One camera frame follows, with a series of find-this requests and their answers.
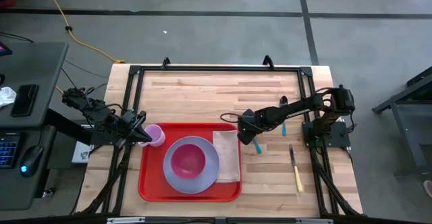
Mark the white crumpled tissue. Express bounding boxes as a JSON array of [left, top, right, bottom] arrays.
[[0, 86, 17, 109]]

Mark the white printed box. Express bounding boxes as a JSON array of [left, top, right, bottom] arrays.
[[71, 141, 90, 165]]

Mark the thin black floor cable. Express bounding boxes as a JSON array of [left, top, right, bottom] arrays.
[[0, 31, 34, 43]]

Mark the black computer mouse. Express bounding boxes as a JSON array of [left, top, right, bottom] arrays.
[[19, 144, 45, 178]]

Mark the light pink mug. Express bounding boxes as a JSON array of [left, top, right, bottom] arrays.
[[137, 123, 166, 148]]

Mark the magenta bowl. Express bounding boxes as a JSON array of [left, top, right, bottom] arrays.
[[170, 143, 207, 180]]

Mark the beige cloth napkin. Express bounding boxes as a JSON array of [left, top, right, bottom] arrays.
[[212, 130, 241, 184]]

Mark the black metal cart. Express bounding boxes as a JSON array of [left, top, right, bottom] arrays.
[[372, 65, 432, 178]]

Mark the black aluminium table frame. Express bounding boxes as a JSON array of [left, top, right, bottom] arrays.
[[76, 63, 365, 218]]

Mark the device with pink screen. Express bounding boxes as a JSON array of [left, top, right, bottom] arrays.
[[0, 41, 14, 57]]

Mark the knife with yellow handle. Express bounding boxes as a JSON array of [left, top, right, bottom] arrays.
[[288, 144, 304, 193]]

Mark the yellow cable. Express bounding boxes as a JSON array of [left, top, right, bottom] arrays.
[[37, 0, 126, 95]]

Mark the grey desk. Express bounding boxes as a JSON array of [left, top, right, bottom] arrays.
[[0, 41, 70, 212]]

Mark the backlit keyboard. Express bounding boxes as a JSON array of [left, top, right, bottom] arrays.
[[0, 132, 21, 169]]

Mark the black phone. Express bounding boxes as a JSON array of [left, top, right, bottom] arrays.
[[9, 84, 39, 118]]

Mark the spoon with teal handle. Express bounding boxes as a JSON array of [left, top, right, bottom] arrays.
[[279, 95, 289, 137]]

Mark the red plastic tray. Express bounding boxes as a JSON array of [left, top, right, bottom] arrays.
[[137, 121, 242, 203]]

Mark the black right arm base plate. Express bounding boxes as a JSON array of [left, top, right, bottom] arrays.
[[302, 121, 352, 148]]

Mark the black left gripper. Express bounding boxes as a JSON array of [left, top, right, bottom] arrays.
[[114, 110, 153, 143]]

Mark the lavender plate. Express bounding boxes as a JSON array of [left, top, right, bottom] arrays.
[[163, 136, 221, 195]]

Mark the black crossbar with silver brackets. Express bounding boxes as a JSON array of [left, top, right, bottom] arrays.
[[0, 213, 432, 224]]

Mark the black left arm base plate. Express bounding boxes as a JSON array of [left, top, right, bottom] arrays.
[[90, 122, 136, 147]]

